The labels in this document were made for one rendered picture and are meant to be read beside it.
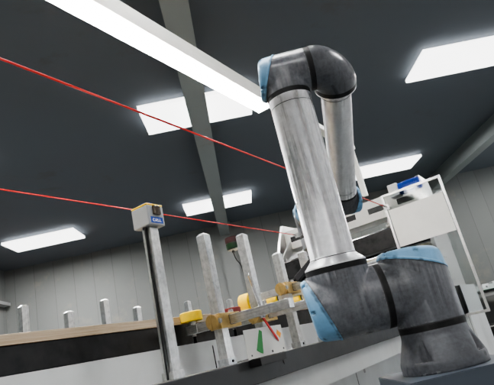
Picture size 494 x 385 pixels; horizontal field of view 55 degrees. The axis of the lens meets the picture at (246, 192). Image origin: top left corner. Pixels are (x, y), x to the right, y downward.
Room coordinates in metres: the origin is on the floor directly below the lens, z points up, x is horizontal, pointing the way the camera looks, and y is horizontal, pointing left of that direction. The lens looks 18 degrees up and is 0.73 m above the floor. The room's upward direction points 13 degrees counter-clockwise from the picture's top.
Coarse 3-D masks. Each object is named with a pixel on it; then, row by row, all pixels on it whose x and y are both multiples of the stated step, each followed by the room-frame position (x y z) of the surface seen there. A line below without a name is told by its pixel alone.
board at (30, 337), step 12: (108, 324) 1.48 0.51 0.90; (120, 324) 1.52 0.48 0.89; (132, 324) 1.56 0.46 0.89; (144, 324) 1.61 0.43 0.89; (156, 324) 1.65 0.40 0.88; (180, 324) 1.76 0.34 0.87; (0, 336) 1.19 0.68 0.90; (12, 336) 1.21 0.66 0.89; (24, 336) 1.24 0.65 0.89; (36, 336) 1.27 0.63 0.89; (48, 336) 1.30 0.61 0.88; (60, 336) 1.33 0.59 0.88; (72, 336) 1.36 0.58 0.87; (84, 336) 1.41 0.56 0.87
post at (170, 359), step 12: (156, 228) 1.41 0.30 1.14; (144, 240) 1.41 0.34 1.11; (156, 240) 1.41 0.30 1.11; (156, 252) 1.40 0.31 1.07; (156, 264) 1.39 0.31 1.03; (156, 276) 1.40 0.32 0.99; (156, 288) 1.40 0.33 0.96; (156, 300) 1.39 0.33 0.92; (168, 300) 1.42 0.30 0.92; (156, 312) 1.41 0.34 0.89; (168, 312) 1.41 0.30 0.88; (168, 324) 1.40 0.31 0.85; (168, 336) 1.40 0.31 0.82; (168, 348) 1.39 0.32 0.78; (168, 360) 1.40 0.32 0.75; (168, 372) 1.40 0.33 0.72; (180, 372) 1.41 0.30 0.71
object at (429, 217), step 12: (408, 204) 3.96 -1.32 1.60; (420, 204) 3.91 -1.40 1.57; (432, 204) 3.86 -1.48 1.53; (444, 204) 3.82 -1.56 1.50; (396, 216) 4.02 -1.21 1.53; (408, 216) 3.97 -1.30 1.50; (420, 216) 3.93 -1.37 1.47; (432, 216) 3.88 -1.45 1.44; (444, 216) 3.83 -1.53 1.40; (396, 228) 4.04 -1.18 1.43; (408, 228) 3.99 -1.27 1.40; (420, 228) 3.94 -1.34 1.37; (432, 228) 3.90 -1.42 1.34; (444, 228) 3.85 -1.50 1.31; (408, 240) 4.01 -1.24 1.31; (420, 240) 3.96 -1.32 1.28
